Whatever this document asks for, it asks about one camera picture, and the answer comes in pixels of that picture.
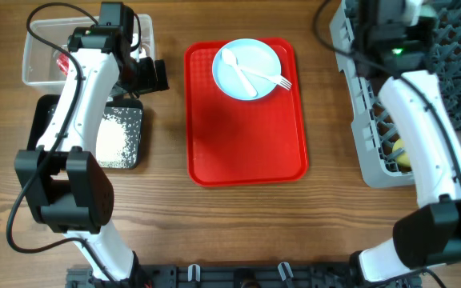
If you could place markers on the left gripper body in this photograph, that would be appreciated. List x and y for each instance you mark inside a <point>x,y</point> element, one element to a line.
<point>140,78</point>

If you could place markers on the white napkin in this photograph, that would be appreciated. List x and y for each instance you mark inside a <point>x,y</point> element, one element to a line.
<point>137,51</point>

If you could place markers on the pile of rice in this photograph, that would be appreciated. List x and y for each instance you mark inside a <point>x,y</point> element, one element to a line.
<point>119,137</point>

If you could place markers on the red snack wrapper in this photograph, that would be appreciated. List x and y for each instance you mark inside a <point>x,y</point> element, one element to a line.
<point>63,63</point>

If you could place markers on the yellow plastic cup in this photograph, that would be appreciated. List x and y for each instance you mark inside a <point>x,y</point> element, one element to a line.
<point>401,156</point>

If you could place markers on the green bowl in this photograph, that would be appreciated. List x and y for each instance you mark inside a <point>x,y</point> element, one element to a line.
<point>427,11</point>

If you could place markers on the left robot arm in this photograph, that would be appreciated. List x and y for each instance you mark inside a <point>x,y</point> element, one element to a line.
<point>62,183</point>

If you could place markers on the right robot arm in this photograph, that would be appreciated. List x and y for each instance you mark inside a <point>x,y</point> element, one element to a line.
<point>392,46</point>

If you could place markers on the grey dishwasher rack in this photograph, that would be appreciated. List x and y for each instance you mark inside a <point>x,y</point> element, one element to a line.
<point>372,128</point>

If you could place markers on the black plastic tray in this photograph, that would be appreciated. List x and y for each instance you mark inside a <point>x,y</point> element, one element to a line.
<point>46,107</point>

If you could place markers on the white plastic spoon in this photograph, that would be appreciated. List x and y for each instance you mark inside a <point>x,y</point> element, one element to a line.
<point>230,59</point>

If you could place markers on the clear plastic bin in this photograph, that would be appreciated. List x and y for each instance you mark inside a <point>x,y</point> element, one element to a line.
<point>39,62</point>

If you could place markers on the red serving tray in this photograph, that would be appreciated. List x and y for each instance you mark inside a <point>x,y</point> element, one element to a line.
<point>231,142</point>

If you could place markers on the light blue plate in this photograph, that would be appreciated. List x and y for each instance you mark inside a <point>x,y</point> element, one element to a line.
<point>251,54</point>

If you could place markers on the white plastic fork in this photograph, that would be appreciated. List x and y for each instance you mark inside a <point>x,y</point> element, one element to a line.
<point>279,80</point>

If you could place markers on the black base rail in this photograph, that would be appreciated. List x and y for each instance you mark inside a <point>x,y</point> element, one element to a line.
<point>332,275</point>

